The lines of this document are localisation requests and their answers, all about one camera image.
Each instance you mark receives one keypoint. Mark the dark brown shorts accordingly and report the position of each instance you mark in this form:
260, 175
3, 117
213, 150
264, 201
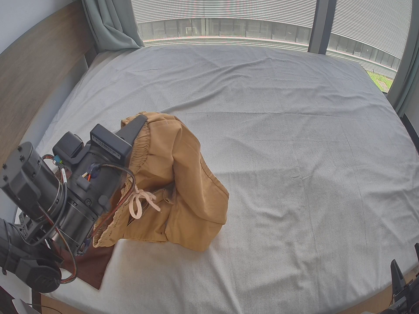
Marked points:
95, 263

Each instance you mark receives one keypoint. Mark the tan shorts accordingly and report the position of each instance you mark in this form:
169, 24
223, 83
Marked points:
183, 175

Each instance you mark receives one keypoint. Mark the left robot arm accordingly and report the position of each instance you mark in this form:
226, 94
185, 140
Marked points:
23, 172

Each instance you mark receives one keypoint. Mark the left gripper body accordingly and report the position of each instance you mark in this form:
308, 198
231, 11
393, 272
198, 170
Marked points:
95, 182

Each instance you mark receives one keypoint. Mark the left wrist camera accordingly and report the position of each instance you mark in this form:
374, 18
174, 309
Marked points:
67, 146

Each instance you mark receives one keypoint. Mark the window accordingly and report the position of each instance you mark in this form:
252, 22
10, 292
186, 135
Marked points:
229, 8

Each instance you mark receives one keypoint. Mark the bed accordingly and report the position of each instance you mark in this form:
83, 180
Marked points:
278, 126

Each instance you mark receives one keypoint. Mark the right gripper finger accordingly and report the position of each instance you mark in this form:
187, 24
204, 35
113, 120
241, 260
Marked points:
417, 257
397, 283

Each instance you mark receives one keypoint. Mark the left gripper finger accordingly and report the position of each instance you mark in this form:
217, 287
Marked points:
132, 129

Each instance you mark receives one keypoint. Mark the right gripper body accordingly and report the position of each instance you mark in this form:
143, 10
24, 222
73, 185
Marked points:
410, 301

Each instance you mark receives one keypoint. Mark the grey-green curtain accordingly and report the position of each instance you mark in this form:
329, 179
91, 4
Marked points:
104, 18

